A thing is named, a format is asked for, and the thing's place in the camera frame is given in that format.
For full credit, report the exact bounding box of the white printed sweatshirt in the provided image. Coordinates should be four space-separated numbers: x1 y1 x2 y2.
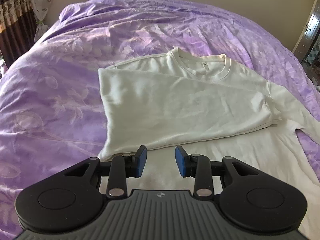
98 48 319 239

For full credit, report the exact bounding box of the purple floral bed cover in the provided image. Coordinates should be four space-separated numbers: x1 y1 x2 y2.
1 0 319 239

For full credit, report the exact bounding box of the brown striped curtain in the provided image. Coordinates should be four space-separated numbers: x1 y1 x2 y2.
1 0 36 67

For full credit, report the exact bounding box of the door frame with glass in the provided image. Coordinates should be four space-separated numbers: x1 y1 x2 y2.
292 0 319 62

